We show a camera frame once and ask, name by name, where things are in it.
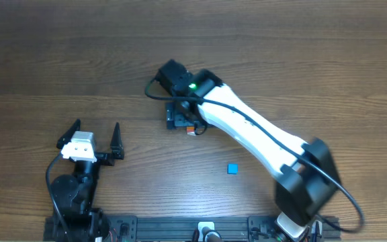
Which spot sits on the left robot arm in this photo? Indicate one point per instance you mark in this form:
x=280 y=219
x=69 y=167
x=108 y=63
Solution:
x=76 y=195

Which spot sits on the mounting rail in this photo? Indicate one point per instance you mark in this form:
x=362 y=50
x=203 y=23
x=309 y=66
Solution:
x=166 y=228

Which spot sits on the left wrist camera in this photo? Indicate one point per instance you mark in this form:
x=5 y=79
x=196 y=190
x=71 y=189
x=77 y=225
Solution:
x=79 y=146

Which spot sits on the blue cube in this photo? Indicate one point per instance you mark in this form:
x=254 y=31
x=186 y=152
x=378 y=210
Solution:
x=232 y=168

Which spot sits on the white cube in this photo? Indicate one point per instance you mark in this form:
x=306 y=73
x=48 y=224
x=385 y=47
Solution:
x=191 y=133

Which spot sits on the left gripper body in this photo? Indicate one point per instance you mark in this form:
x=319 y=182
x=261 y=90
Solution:
x=105 y=158

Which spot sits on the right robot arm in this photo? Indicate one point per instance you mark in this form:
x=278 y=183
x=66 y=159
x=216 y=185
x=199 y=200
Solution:
x=247 y=131

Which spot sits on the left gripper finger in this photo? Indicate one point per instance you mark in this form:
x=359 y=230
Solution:
x=68 y=134
x=117 y=144

